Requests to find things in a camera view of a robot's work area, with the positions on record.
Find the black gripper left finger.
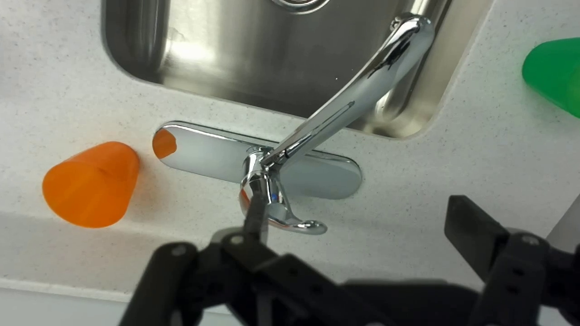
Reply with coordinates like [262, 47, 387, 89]
[117, 180, 366, 326]

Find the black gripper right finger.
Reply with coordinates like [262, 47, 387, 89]
[442, 194, 580, 326]

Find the orange plastic cup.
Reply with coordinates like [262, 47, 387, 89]
[39, 140, 143, 230]

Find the green plastic cup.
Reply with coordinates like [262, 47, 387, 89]
[520, 37, 580, 120]

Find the stainless steel sink basin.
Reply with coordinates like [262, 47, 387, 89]
[97, 0, 498, 142]

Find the metal sink drain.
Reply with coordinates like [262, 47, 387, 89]
[269, 0, 331, 17]

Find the chrome faucet with base plate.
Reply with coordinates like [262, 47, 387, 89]
[150, 0, 453, 203]

